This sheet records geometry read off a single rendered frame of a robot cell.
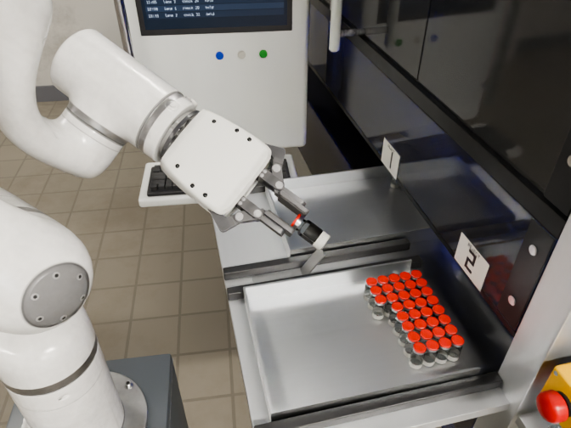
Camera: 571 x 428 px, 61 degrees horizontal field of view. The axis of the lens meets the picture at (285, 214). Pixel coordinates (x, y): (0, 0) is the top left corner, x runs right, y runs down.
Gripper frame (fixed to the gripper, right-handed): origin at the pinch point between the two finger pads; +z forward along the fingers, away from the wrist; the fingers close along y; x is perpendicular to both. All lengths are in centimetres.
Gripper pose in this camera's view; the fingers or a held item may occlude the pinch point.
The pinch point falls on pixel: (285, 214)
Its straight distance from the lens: 57.0
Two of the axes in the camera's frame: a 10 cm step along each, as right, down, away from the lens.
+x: 0.8, -1.6, -9.8
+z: 8.0, 6.0, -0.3
